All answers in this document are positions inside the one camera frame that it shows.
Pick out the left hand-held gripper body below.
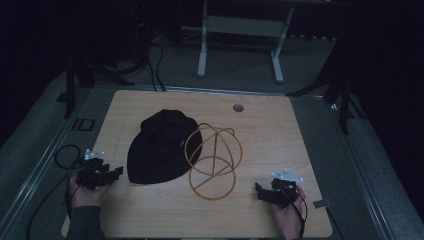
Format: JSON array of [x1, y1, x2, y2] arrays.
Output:
[[76, 148, 112, 192]]

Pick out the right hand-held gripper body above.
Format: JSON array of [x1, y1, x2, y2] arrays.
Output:
[[265, 168, 305, 210]]

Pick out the person's left hand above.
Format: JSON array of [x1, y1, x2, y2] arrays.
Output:
[[69, 175, 112, 210]]

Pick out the person's right hand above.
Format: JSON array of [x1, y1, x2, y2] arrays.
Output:
[[269, 185, 308, 240]]

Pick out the black hat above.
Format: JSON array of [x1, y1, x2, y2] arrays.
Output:
[[126, 108, 204, 185]]

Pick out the black tripod stand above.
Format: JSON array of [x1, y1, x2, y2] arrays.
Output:
[[285, 36, 368, 136], [63, 56, 136, 120]]

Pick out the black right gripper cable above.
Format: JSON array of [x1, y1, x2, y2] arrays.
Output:
[[279, 185, 308, 240]]

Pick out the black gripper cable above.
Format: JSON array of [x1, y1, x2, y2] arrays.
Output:
[[279, 185, 308, 240], [25, 143, 85, 240]]

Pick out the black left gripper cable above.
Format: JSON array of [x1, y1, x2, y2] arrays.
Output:
[[25, 143, 85, 240]]

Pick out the yellow wire hat stand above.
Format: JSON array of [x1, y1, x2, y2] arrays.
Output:
[[183, 122, 244, 202]]

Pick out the black floor cables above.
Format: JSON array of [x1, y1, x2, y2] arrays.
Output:
[[145, 41, 168, 92]]

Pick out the white desk frame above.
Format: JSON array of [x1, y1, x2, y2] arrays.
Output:
[[196, 0, 296, 84]]

